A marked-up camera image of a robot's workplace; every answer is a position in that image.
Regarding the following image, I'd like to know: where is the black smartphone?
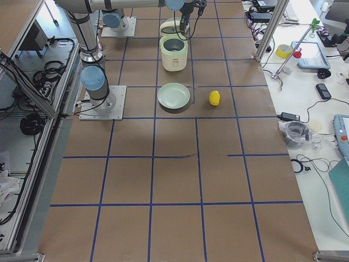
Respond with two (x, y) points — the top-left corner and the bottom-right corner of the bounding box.
(316, 84), (332, 100)

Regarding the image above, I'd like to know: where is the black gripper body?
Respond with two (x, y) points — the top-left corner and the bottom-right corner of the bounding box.
(179, 0), (194, 16)

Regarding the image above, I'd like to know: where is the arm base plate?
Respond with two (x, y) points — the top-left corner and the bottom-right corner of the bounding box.
(101, 14), (137, 38)
(79, 86), (127, 121)

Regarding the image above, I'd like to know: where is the plastic bag with cup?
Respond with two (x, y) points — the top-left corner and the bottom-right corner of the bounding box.
(278, 121), (312, 149)

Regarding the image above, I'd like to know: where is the right green plate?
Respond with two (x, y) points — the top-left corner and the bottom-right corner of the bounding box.
(157, 82), (190, 109)

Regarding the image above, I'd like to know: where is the aluminium frame post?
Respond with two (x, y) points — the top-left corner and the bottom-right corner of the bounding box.
(255, 0), (289, 62)

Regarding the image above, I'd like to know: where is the white rice cooker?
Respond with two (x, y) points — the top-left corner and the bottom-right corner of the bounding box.
(159, 17), (188, 72)

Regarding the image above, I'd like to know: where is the blue teach pendant tablet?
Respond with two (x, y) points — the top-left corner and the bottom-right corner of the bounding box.
(297, 41), (331, 69)

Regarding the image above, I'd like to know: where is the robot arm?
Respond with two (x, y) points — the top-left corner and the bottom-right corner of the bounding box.
(56, 1), (207, 112)

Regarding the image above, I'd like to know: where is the yellow tape roll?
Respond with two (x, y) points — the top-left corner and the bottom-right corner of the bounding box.
(275, 44), (293, 59)

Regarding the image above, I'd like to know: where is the black power adapter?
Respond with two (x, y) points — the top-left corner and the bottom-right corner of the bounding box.
(277, 112), (300, 122)

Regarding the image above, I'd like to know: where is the yellow lemon toy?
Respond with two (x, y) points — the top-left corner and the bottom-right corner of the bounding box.
(208, 90), (221, 106)

